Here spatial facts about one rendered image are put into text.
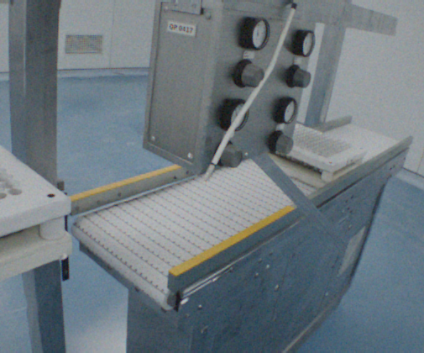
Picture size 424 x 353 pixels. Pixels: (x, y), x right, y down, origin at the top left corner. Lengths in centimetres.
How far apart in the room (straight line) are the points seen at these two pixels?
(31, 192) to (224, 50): 25
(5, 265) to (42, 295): 45
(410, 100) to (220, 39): 361
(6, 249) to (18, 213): 5
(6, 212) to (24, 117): 30
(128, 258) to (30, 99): 30
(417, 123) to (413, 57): 59
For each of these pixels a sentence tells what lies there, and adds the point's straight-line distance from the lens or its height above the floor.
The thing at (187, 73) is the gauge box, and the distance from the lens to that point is 48.
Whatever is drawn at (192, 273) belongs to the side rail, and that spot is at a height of 87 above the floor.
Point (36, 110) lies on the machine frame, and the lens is 70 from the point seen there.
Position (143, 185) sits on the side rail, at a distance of 88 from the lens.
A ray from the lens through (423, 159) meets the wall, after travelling 400.
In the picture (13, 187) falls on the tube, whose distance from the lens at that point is 45.
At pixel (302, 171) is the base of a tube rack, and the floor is 87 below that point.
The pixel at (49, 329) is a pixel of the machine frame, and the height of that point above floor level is 58.
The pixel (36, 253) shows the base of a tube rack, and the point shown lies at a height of 100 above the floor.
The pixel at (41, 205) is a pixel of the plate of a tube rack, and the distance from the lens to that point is 43.
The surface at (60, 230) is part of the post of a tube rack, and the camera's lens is 46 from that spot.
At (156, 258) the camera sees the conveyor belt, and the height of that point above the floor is 85.
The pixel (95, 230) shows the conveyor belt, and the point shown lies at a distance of 76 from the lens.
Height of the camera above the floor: 126
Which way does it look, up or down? 24 degrees down
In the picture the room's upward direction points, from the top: 8 degrees clockwise
